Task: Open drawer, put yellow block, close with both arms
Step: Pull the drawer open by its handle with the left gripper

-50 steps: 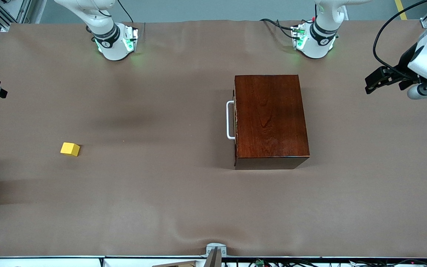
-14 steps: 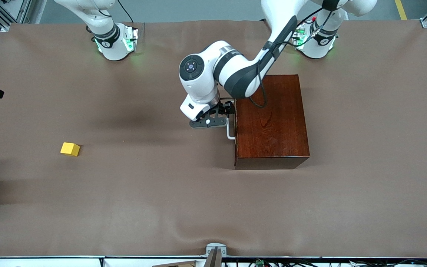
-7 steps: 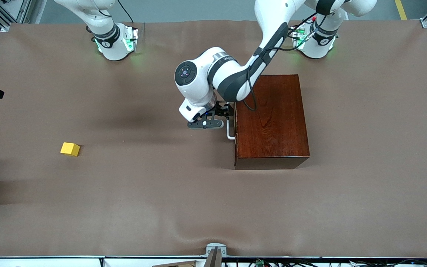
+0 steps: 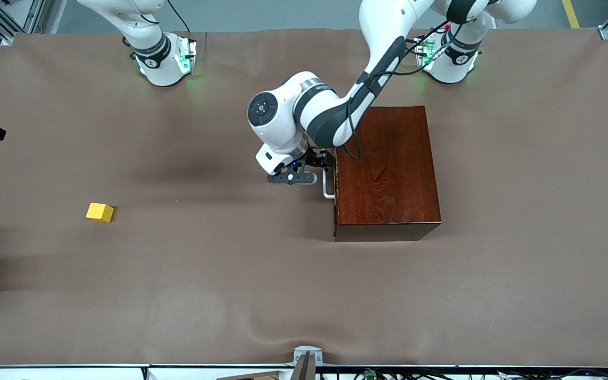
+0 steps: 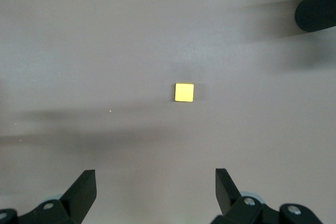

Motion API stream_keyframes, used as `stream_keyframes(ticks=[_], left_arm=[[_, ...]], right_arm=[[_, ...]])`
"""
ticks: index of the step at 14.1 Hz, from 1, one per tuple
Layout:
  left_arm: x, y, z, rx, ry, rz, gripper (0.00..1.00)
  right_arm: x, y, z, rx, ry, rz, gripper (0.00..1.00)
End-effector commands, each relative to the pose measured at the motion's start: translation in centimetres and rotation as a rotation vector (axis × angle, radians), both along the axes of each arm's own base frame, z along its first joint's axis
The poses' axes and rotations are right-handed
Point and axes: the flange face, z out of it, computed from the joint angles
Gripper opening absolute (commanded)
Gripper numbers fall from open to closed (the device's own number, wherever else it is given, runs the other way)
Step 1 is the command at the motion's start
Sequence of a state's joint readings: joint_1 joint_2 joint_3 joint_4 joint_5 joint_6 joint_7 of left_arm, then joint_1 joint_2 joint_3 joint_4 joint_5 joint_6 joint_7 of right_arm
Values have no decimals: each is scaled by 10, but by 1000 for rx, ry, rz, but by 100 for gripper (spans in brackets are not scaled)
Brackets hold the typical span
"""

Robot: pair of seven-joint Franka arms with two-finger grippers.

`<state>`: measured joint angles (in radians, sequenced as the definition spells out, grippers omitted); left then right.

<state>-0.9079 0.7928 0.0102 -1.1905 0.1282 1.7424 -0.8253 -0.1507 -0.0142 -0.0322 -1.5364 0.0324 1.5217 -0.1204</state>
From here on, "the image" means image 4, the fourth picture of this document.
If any yellow block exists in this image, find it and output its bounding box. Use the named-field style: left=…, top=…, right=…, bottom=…
left=85, top=202, right=115, bottom=224

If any dark brown wooden cabinet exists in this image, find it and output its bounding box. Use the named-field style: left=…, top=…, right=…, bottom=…
left=334, top=106, right=442, bottom=242

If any green lit base connector box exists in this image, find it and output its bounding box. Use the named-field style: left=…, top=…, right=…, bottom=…
left=176, top=36, right=198, bottom=74
left=415, top=34, right=438, bottom=72

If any brown table cover cloth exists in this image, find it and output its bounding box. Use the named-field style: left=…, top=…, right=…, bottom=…
left=0, top=27, right=608, bottom=368

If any tan board piece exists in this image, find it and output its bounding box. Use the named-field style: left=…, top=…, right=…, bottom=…
left=215, top=370, right=283, bottom=380

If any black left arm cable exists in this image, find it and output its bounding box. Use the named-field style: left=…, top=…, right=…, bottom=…
left=344, top=21, right=450, bottom=162

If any thin black cable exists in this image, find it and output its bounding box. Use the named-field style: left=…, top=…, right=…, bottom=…
left=164, top=0, right=192, bottom=33

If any grey metal bracket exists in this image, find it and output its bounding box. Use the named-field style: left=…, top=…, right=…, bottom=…
left=292, top=346, right=324, bottom=380

